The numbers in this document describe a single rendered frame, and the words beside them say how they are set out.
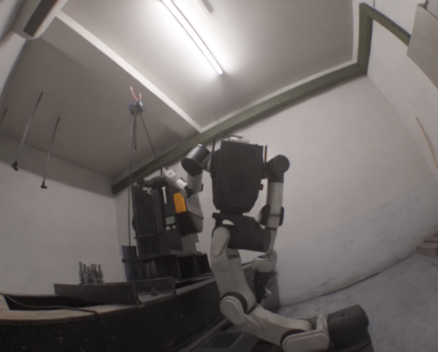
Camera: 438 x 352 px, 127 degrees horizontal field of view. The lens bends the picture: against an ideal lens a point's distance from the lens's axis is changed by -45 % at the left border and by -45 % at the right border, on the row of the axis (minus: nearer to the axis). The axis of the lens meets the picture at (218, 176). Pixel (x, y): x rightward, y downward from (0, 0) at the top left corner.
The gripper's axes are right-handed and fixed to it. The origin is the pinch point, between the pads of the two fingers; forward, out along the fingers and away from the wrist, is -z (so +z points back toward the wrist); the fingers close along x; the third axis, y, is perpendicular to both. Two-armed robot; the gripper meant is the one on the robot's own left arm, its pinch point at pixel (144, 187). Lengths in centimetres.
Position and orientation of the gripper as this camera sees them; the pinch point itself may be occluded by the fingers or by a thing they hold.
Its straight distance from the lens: 154.9
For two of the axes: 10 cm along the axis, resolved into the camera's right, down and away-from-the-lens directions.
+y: 2.6, 8.6, -4.4
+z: 9.5, -3.1, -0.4
